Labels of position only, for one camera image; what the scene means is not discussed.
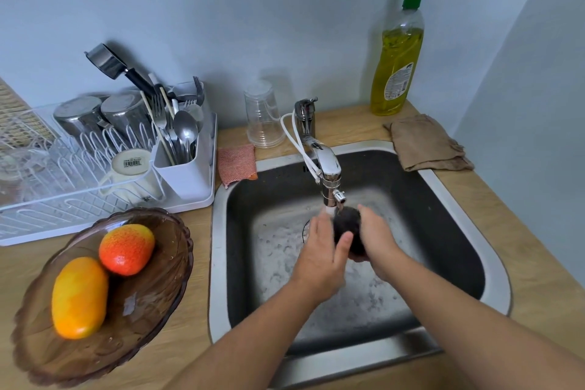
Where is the white ceramic mug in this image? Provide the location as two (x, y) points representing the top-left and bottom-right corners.
(99, 149), (165, 206)

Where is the person's left forearm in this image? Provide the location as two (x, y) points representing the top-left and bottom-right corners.
(164, 276), (344, 390)

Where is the dark round avocado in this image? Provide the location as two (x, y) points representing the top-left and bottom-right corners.
(333, 206), (368, 259)

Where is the clear plastic cup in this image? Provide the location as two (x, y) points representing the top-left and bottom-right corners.
(243, 80), (287, 149)

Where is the large steel spoon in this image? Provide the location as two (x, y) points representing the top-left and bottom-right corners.
(173, 110), (199, 163)

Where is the black-handled steel scoop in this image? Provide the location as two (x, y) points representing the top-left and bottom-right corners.
(84, 43), (159, 98)

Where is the small steel spoon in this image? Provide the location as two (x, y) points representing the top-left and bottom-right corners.
(185, 104), (205, 132)

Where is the person's right forearm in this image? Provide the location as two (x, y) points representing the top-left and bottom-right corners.
(380, 249), (585, 390)

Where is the white cutlery holder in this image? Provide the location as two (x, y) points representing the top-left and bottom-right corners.
(151, 81), (216, 201)

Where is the brown folded cloth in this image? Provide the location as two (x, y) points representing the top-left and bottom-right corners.
(383, 114), (475, 173)

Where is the chrome faucet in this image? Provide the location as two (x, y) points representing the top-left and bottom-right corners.
(293, 97), (348, 217)

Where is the red orange mango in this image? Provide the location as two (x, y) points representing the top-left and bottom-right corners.
(98, 223), (156, 277)

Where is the person's right hand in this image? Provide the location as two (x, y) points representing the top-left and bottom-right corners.
(349, 204), (408, 282)

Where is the wooden chopstick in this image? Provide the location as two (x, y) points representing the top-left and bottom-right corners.
(140, 90), (176, 167)
(158, 86), (176, 119)

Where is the white faucet hose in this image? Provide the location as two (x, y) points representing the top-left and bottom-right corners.
(280, 112), (323, 181)

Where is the woven straw mat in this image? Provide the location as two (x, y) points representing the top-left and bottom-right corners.
(0, 76), (56, 149)

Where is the stainless steel cup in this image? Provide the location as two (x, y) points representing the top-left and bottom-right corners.
(100, 92), (155, 135)
(53, 96), (108, 139)

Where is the yellow dish soap bottle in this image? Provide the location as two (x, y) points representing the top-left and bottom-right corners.
(370, 0), (427, 117)

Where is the brown glass bowl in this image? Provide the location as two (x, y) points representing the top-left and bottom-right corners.
(11, 207), (194, 388)

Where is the white dish rack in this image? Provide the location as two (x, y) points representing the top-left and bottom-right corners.
(0, 81), (218, 247)

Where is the orange mesh scrub cloth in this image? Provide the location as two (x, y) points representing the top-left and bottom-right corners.
(217, 143), (258, 189)

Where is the clear drinking glass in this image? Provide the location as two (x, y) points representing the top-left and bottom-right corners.
(0, 147), (52, 208)

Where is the yellow mango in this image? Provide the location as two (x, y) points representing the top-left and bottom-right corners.
(51, 257), (110, 340)

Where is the person's left hand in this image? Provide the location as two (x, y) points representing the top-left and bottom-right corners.
(291, 211), (355, 304)

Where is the stainless steel sink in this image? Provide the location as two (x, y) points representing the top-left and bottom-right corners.
(208, 140), (512, 388)

